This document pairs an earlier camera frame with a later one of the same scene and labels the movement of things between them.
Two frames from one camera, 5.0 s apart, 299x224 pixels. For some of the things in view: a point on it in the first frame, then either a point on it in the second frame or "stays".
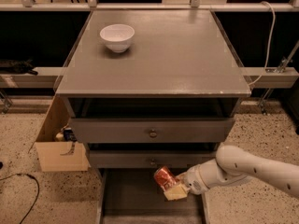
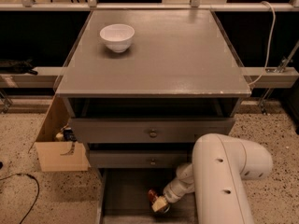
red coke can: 164,178 → 152,194
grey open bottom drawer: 133,196 stays
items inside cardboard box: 65,134 stays
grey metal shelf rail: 151,7 stays
